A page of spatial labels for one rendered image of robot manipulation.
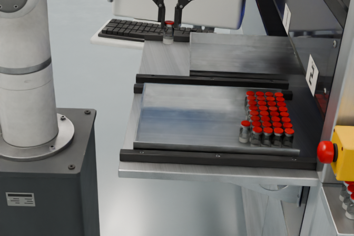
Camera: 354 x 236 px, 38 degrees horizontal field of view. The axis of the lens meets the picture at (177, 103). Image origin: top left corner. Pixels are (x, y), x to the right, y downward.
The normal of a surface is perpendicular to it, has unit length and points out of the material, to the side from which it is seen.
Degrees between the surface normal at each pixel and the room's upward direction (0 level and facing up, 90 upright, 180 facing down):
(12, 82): 90
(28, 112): 90
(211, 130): 0
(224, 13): 90
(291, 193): 90
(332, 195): 0
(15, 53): 81
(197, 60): 0
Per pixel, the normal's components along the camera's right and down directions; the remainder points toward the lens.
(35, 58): 0.73, 0.36
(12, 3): 0.30, 0.62
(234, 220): 0.04, -0.86
